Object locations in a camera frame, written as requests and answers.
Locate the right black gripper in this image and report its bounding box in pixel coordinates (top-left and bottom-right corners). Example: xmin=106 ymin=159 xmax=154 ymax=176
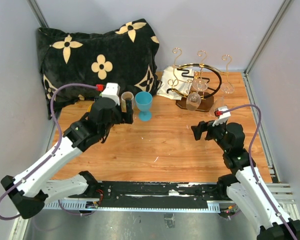
xmin=191 ymin=117 xmax=230 ymax=153

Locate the brown tinted clear goblet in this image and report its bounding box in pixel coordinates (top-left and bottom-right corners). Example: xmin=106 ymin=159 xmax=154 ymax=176
xmin=121 ymin=91 xmax=136 ymax=113

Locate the short clear wine glass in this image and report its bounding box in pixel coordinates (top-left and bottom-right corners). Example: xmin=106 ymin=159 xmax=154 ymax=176
xmin=186 ymin=78 xmax=208 ymax=111

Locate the gold and black wine glass rack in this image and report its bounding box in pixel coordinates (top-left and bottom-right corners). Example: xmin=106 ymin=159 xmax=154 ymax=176
xmin=166 ymin=50 xmax=235 ymax=113

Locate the tall clear champagne flute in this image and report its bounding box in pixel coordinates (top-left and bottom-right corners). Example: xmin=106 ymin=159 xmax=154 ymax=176
xmin=209 ymin=82 xmax=235 ymax=117

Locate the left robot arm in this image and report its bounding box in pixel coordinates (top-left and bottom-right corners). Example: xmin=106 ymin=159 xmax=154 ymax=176
xmin=0 ymin=97 xmax=134 ymax=219

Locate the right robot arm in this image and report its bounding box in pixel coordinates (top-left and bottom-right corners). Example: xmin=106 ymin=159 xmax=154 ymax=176
xmin=191 ymin=121 xmax=300 ymax=240

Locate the blue plastic goblet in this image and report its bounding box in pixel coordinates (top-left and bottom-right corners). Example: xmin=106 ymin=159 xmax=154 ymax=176
xmin=135 ymin=91 xmax=153 ymax=122

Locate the yellow plastic goblet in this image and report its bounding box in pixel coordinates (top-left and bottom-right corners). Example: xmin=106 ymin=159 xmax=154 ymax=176
xmin=87 ymin=104 xmax=92 ymax=112

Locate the folded cream cloth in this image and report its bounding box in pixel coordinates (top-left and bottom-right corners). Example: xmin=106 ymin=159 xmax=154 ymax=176
xmin=156 ymin=66 xmax=193 ymax=100

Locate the black floral plush pillow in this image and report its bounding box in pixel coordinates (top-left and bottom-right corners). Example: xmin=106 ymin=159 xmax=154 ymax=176
xmin=36 ymin=18 xmax=162 ymax=112

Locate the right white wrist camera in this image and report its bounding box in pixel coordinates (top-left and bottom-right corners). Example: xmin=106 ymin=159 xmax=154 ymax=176
xmin=212 ymin=105 xmax=231 ymax=127

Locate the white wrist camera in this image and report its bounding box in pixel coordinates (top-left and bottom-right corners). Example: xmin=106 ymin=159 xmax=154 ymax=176
xmin=101 ymin=82 xmax=121 ymax=106
xmin=212 ymin=105 xmax=231 ymax=127

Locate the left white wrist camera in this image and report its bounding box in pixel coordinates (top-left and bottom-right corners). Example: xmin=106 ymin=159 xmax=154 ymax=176
xmin=101 ymin=82 xmax=121 ymax=106

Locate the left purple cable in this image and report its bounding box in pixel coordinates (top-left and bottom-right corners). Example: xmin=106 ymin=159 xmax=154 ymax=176
xmin=0 ymin=83 xmax=106 ymax=221

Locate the purple cable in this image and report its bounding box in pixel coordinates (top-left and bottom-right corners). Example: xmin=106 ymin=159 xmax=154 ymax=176
xmin=0 ymin=83 xmax=106 ymax=221
xmin=214 ymin=103 xmax=298 ymax=240

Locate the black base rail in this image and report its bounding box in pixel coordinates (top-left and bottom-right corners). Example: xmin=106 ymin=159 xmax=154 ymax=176
xmin=72 ymin=179 xmax=241 ymax=213

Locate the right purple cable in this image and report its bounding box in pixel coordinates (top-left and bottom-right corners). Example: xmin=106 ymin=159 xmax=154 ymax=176
xmin=214 ymin=103 xmax=298 ymax=240

